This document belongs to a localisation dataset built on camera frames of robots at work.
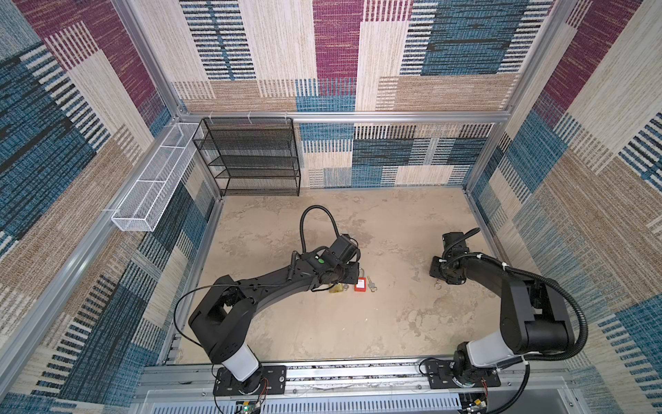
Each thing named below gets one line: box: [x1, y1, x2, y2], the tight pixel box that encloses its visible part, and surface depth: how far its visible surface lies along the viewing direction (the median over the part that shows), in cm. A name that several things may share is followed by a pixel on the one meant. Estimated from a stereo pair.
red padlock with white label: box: [354, 267, 368, 293], surface depth 91 cm
